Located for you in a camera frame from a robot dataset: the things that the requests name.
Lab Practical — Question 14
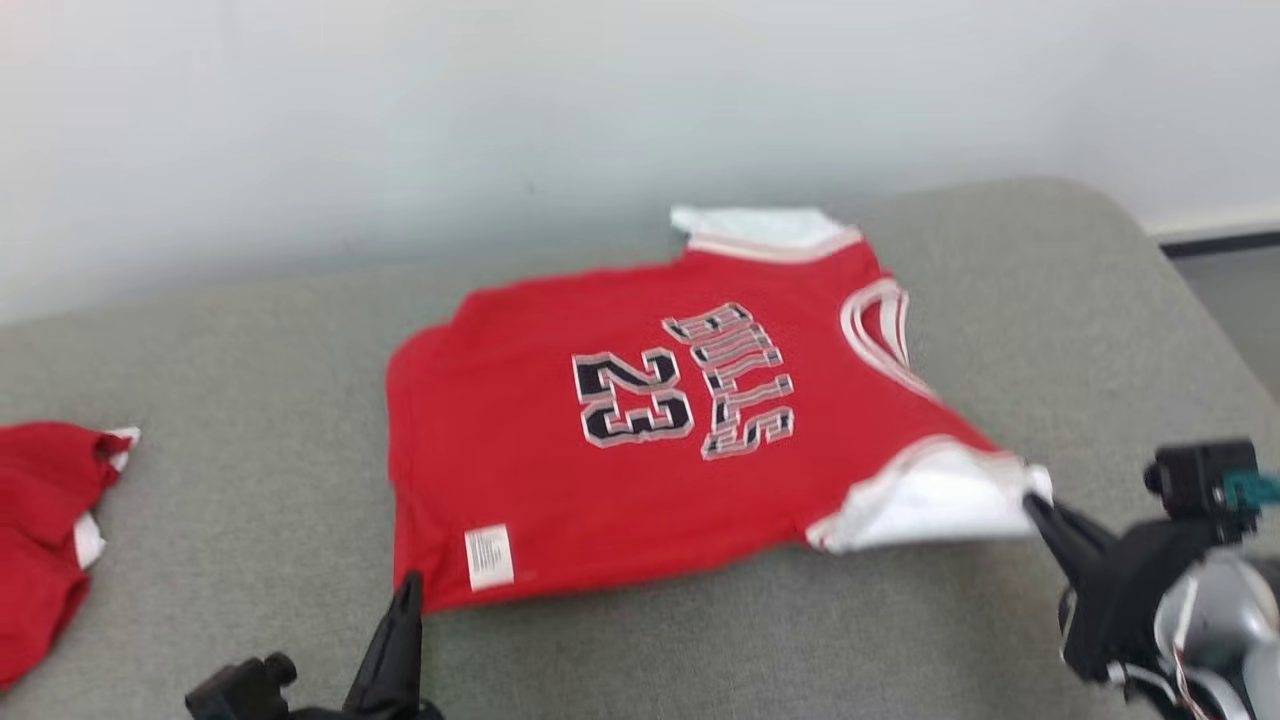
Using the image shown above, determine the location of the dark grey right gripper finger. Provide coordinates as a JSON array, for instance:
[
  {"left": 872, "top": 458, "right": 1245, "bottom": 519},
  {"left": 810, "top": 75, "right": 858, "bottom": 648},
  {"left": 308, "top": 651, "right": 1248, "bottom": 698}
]
[{"left": 1025, "top": 495, "right": 1116, "bottom": 587}]

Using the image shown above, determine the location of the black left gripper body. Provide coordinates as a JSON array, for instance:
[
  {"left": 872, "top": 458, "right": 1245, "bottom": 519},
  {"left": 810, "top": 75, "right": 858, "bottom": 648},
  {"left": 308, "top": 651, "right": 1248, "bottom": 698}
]
[{"left": 290, "top": 704, "right": 446, "bottom": 720}]

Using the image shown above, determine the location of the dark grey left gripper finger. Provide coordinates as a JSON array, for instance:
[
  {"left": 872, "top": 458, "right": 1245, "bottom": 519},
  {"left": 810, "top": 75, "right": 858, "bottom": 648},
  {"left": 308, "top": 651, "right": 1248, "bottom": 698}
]
[{"left": 345, "top": 572, "right": 427, "bottom": 716}]

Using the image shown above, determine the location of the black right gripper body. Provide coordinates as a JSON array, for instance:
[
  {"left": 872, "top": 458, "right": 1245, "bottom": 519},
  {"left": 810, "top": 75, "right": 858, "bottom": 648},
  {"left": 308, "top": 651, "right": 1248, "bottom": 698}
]
[{"left": 1060, "top": 520, "right": 1217, "bottom": 684}]

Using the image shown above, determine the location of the red Bulls 23 jersey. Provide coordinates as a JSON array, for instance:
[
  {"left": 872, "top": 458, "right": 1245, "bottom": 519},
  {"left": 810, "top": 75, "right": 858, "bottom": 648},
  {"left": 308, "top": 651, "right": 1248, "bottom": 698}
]
[{"left": 385, "top": 205, "right": 1054, "bottom": 614}]

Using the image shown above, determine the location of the red mesh shorts white trim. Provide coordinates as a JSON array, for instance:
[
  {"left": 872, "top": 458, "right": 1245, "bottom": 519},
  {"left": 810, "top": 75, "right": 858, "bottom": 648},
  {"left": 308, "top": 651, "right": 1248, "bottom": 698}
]
[{"left": 0, "top": 420, "right": 142, "bottom": 691}]

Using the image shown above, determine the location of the teal cable connector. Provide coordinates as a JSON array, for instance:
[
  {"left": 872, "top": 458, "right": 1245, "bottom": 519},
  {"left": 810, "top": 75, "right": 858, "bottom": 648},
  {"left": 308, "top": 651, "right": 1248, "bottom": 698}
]
[{"left": 1224, "top": 470, "right": 1280, "bottom": 507}]

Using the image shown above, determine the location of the white wall skirting board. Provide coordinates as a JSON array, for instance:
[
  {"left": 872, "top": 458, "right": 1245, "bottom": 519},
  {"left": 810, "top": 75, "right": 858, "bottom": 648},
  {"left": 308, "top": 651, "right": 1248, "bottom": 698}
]
[{"left": 1145, "top": 205, "right": 1280, "bottom": 257}]

